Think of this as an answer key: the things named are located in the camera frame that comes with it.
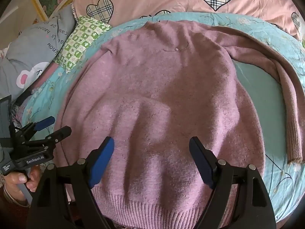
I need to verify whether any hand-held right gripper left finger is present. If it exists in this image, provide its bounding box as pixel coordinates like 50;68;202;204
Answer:
27;136;115;229

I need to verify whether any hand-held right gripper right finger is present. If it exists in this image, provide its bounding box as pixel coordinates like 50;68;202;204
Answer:
189;136;277;229

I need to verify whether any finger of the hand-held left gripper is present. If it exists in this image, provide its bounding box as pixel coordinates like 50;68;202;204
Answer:
15;116;56;139
22;126;72;152

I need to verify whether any pink knit sweater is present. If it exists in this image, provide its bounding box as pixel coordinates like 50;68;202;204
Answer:
54;20;305;229

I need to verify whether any person's left hand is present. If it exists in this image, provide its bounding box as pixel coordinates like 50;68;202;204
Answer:
4;164;41;204

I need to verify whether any grey printed pillow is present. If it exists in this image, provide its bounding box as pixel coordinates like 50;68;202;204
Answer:
0;5;77;96

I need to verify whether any teal floral bed sheet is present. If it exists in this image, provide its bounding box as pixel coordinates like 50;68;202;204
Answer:
23;12;305;229

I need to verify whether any green checkered small pillow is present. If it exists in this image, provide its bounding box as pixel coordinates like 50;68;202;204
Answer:
54;15;112;73

